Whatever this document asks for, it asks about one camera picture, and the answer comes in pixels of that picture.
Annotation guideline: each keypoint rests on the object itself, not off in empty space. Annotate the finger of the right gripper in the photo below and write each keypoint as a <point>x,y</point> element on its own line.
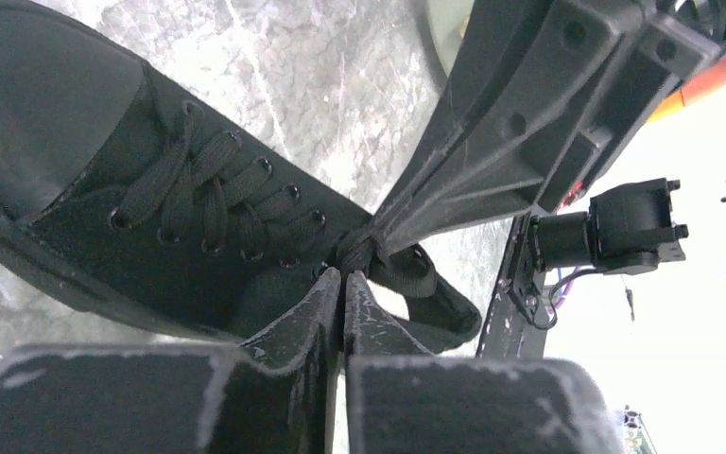
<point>543,95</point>

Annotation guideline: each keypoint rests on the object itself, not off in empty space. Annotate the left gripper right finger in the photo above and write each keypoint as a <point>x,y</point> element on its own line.
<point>400,398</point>

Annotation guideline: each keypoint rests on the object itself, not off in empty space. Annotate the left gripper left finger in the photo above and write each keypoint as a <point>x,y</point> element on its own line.
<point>273,393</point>

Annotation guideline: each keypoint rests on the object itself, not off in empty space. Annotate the black canvas shoe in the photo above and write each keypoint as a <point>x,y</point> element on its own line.
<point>123,195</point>

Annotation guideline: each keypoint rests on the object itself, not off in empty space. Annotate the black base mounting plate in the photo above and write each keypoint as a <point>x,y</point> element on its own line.
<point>512,323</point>

